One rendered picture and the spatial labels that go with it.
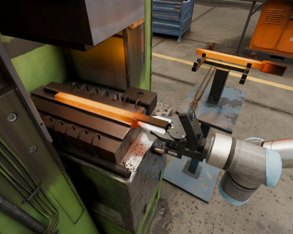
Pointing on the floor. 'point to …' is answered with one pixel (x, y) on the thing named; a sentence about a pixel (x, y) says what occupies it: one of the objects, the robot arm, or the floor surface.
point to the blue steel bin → (172, 16)
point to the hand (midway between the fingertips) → (143, 120)
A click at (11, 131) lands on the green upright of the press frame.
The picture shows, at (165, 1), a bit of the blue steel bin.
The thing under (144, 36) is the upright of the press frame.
